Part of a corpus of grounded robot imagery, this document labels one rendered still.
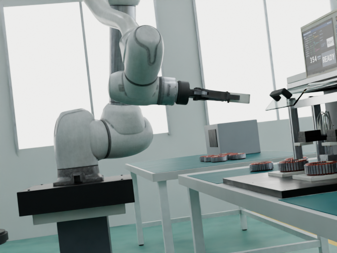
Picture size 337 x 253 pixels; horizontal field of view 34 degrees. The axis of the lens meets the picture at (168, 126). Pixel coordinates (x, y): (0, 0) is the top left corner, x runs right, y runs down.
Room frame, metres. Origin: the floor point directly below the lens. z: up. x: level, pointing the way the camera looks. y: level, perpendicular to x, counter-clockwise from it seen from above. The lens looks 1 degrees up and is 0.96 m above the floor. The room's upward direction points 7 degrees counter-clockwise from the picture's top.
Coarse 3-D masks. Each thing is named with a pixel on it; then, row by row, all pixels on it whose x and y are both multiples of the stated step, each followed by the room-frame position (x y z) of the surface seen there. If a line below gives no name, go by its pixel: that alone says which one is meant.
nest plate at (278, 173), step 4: (268, 172) 2.10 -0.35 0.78; (272, 172) 2.07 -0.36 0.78; (276, 172) 2.05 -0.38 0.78; (280, 172) 2.03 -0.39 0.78; (284, 172) 2.02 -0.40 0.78; (288, 172) 2.00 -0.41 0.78; (292, 172) 1.98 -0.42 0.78; (296, 172) 1.97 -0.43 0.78; (300, 172) 1.98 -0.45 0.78; (276, 176) 2.02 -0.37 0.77; (280, 176) 1.98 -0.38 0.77; (284, 176) 1.97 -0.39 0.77; (288, 176) 1.97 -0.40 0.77
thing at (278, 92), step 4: (284, 88) 1.65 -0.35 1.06; (272, 92) 1.73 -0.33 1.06; (276, 92) 1.69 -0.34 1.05; (280, 92) 1.66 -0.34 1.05; (284, 92) 1.65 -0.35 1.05; (288, 92) 1.65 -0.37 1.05; (272, 96) 1.74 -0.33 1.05; (276, 96) 1.74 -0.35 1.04; (280, 96) 1.75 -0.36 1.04; (284, 96) 1.66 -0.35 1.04; (288, 96) 1.65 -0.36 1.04; (276, 100) 1.75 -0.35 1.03
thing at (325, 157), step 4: (320, 156) 2.09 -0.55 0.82; (324, 156) 2.06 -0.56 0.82; (328, 156) 2.03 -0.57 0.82; (332, 156) 2.04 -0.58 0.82; (336, 156) 2.04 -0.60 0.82; (320, 160) 2.10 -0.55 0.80; (324, 160) 2.06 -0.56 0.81; (328, 160) 2.03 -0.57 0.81; (332, 160) 2.04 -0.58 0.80; (336, 160) 2.04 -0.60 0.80
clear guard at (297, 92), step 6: (306, 84) 1.61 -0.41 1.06; (312, 84) 1.60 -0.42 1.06; (318, 84) 1.63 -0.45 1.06; (324, 84) 1.66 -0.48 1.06; (330, 84) 1.70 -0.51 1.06; (336, 84) 1.74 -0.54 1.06; (288, 90) 1.74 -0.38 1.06; (294, 90) 1.68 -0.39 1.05; (300, 90) 1.62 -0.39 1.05; (282, 96) 1.75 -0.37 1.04; (294, 96) 1.63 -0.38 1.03; (300, 96) 1.59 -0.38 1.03; (276, 102) 1.76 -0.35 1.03; (282, 102) 1.70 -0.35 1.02; (288, 102) 1.64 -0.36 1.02; (294, 102) 1.59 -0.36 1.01; (270, 108) 1.77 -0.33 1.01; (276, 108) 1.72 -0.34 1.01
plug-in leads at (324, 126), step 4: (320, 112) 2.10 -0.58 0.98; (328, 112) 2.08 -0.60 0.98; (320, 116) 2.07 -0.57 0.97; (328, 116) 2.06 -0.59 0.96; (328, 120) 2.06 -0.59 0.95; (320, 124) 2.07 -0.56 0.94; (324, 124) 2.05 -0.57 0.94; (328, 124) 2.06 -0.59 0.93; (320, 128) 2.07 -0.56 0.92; (324, 128) 2.05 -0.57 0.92; (328, 128) 2.06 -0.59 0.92; (332, 128) 2.09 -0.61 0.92; (324, 132) 2.05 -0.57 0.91
